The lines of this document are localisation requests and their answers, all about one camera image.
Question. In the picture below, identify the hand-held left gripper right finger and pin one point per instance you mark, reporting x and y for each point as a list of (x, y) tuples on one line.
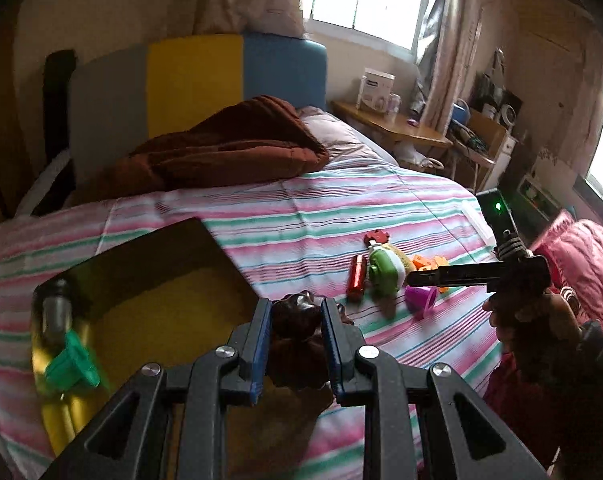
[(332, 355)]

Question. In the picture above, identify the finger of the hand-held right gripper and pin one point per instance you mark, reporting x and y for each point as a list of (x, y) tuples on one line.
[(451, 276)]

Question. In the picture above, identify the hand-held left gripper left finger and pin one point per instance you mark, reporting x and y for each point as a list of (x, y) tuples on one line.
[(259, 355)]

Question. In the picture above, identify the orange plastic piece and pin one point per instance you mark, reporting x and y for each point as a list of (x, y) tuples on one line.
[(424, 262)]

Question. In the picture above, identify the purple plastic funnel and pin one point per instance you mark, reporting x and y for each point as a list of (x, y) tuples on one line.
[(421, 301)]

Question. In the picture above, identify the dark brown leaf-shaped hair clip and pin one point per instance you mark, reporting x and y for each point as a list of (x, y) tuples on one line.
[(296, 320)]

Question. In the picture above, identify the green and white plastic case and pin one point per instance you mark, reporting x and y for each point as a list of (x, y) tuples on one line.
[(384, 267)]

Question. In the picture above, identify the red metal cylinder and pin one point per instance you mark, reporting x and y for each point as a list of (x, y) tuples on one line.
[(356, 277)]

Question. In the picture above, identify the gold metal tray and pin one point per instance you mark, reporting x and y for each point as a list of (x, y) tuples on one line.
[(181, 280)]

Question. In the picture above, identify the green plastic funnel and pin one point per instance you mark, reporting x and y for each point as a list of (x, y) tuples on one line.
[(73, 367)]

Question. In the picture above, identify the grey and black cylinder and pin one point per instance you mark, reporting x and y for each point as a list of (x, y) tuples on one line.
[(56, 310)]

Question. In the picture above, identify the person's right forearm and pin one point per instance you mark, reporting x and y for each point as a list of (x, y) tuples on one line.
[(596, 360)]

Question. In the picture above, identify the person's right hand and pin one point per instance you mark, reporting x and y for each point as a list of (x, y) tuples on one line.
[(531, 322)]

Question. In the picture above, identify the pink quilt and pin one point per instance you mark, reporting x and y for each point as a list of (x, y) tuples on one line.
[(586, 260)]

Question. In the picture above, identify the small white cabinet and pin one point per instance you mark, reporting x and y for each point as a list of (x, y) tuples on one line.
[(536, 195)]

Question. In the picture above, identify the small red plastic piece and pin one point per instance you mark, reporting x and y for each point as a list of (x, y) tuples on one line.
[(376, 237)]

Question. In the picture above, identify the person's red clothing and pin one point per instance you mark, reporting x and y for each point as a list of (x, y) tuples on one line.
[(511, 395)]

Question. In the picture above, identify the wooden shelf unit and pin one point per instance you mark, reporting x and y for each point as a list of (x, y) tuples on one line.
[(481, 140)]

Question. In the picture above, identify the wooden bedside desk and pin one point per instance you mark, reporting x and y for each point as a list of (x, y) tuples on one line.
[(396, 125)]

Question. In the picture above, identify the blue plastic container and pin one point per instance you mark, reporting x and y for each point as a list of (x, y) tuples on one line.
[(461, 111)]

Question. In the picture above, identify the white pillow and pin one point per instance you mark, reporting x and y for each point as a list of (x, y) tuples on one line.
[(341, 135)]

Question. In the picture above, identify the white cardboard box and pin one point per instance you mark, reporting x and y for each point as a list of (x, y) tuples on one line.
[(376, 90)]

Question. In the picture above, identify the brown blanket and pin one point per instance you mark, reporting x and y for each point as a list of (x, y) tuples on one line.
[(221, 150)]

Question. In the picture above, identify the pale floral curtain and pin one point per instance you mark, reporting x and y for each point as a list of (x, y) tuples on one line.
[(441, 60)]

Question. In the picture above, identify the grey yellow blue headboard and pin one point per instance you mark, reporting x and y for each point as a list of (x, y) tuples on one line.
[(181, 80)]

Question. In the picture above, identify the wooden wardrobe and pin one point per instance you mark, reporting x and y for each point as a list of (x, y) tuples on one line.
[(1, 110)]

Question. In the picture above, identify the white bed frame rail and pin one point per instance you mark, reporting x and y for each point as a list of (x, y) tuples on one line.
[(43, 175)]

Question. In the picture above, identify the black bed post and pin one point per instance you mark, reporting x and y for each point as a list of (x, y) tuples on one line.
[(58, 110)]

